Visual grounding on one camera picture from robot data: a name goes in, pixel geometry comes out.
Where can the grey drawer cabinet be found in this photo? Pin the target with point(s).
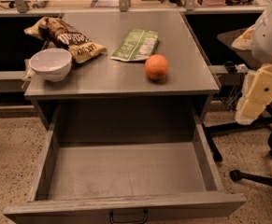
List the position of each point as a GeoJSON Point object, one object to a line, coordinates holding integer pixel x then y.
{"type": "Point", "coordinates": [188, 72]}

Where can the green snack packet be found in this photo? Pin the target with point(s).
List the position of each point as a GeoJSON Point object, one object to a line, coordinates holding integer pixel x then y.
{"type": "Point", "coordinates": [138, 46]}

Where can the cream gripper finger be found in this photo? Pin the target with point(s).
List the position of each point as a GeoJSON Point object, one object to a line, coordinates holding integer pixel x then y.
{"type": "Point", "coordinates": [243, 42]}
{"type": "Point", "coordinates": [256, 92]}

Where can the orange fruit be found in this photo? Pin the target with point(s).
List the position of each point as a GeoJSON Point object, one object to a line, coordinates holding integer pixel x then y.
{"type": "Point", "coordinates": [156, 67]}

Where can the white power adapter with cables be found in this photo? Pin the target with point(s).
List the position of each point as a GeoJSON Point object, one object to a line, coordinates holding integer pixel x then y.
{"type": "Point", "coordinates": [234, 81]}

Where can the black side table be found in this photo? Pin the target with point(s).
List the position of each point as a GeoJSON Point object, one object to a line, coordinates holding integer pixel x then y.
{"type": "Point", "coordinates": [260, 122]}

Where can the brown chip bag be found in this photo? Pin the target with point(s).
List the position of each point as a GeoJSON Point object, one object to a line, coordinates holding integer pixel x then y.
{"type": "Point", "coordinates": [65, 36]}

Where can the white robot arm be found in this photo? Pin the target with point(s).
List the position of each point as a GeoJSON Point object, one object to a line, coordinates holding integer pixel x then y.
{"type": "Point", "coordinates": [261, 48]}

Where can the white bowl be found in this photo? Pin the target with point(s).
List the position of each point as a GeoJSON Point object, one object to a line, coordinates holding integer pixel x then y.
{"type": "Point", "coordinates": [52, 64]}

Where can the grey top drawer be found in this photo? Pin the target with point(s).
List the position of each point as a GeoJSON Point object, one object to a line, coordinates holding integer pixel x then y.
{"type": "Point", "coordinates": [124, 164]}

